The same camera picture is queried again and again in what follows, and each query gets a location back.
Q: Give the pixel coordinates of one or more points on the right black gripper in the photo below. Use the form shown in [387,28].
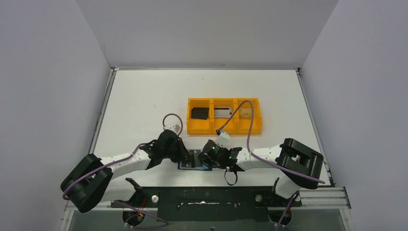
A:
[204,156]

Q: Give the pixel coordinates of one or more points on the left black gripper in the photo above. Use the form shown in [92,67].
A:
[183,153]

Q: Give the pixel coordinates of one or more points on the blue leather card holder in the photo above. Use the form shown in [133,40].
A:
[194,162]

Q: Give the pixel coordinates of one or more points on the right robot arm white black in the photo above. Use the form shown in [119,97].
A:
[300,164]

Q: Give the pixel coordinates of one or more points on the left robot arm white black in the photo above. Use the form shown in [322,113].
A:
[98,179]

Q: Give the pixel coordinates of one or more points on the black card in bin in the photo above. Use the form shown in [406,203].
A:
[201,113]

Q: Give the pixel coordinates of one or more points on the gold card in bin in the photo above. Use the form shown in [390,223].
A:
[245,113]

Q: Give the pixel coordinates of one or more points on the orange three-compartment bin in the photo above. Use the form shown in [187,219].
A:
[232,115]

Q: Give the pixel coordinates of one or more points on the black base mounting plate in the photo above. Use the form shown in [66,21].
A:
[230,203]

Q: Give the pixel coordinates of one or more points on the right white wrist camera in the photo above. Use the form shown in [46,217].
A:
[222,139]

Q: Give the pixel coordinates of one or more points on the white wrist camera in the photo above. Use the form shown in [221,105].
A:
[222,139]
[177,129]

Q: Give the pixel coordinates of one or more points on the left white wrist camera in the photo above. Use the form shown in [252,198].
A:
[177,129]

